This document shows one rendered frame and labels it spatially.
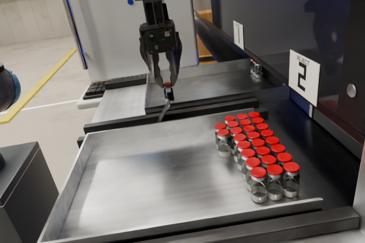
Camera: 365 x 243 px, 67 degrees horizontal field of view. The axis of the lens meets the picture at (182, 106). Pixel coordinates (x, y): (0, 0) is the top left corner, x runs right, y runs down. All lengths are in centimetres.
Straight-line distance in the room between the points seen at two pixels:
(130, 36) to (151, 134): 70
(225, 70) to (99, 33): 57
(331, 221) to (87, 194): 34
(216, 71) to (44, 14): 886
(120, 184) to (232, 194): 18
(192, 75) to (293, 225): 62
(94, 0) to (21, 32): 872
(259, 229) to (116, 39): 101
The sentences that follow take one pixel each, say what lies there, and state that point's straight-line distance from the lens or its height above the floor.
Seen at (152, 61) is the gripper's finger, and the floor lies 102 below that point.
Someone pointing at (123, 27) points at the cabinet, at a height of 102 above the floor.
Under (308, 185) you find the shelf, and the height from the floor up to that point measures 88.
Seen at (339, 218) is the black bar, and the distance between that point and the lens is 39.
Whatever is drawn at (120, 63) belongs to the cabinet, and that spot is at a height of 87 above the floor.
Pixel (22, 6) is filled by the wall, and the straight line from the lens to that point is 975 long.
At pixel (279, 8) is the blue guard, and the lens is 50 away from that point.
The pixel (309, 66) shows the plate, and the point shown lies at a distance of 42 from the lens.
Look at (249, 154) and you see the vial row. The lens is 42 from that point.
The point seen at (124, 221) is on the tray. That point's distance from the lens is 42.
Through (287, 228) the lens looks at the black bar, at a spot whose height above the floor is 90.
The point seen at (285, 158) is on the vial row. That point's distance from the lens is 42.
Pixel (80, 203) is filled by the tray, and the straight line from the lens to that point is 47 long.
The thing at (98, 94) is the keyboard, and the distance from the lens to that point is 108.
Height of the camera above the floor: 117
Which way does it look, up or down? 25 degrees down
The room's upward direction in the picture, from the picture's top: 8 degrees counter-clockwise
